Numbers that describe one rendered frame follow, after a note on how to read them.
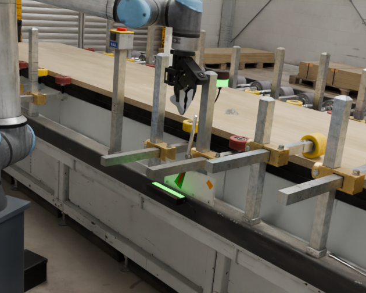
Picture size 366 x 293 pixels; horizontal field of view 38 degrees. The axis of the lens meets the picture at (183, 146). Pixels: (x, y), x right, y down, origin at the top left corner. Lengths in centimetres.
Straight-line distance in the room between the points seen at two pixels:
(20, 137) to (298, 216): 104
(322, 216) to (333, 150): 19
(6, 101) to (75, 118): 93
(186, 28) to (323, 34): 887
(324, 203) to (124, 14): 79
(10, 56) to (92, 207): 121
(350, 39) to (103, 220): 787
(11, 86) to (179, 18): 68
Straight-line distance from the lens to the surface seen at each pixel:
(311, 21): 1070
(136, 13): 159
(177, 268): 246
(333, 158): 149
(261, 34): 1154
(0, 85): 200
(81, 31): 446
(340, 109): 146
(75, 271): 278
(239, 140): 188
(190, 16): 170
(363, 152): 200
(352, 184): 146
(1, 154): 194
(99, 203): 288
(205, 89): 177
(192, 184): 186
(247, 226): 171
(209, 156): 178
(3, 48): 198
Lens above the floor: 140
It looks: 17 degrees down
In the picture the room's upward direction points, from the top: 5 degrees clockwise
